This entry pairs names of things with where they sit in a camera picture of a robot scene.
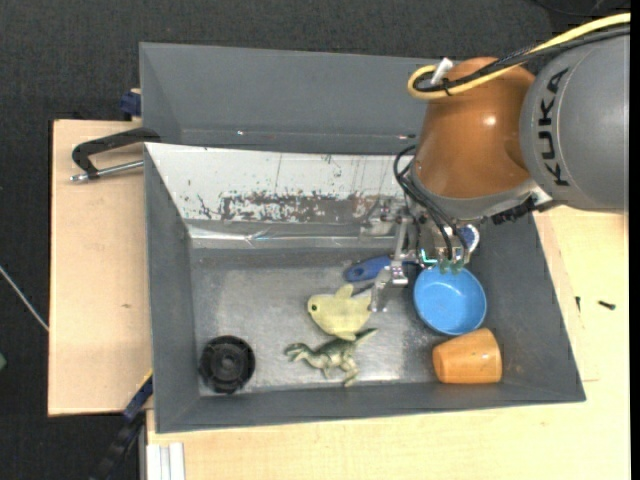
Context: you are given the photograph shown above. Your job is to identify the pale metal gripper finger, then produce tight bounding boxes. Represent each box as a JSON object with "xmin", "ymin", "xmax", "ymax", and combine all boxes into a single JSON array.
[
  {"xmin": 369, "ymin": 263, "xmax": 409, "ymax": 314},
  {"xmin": 360, "ymin": 205, "xmax": 400, "ymax": 235}
]

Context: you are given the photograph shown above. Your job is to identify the blue bowl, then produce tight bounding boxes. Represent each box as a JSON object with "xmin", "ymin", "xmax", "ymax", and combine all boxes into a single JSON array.
[{"xmin": 412, "ymin": 264, "xmax": 489, "ymax": 337}]

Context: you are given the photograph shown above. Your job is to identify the green toy dinosaur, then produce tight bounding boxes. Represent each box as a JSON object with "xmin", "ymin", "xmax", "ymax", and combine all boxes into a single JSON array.
[{"xmin": 283, "ymin": 327, "xmax": 380, "ymax": 388}]

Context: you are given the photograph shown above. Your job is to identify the grey metal bin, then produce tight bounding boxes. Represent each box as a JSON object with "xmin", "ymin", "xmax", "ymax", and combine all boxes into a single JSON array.
[{"xmin": 138, "ymin": 41, "xmax": 587, "ymax": 434}]

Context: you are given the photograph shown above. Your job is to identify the orange cup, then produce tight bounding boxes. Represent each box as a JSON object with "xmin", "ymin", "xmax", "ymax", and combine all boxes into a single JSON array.
[{"xmin": 431, "ymin": 327, "xmax": 504, "ymax": 385}]

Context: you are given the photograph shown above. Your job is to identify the black round ribbed cap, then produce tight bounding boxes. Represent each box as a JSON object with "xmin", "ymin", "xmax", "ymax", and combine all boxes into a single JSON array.
[{"xmin": 198, "ymin": 335, "xmax": 257, "ymax": 395}]

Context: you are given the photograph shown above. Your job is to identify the blue handled tool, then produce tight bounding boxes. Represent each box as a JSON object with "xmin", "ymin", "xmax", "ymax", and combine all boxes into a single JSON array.
[{"xmin": 342, "ymin": 223, "xmax": 482, "ymax": 284}]

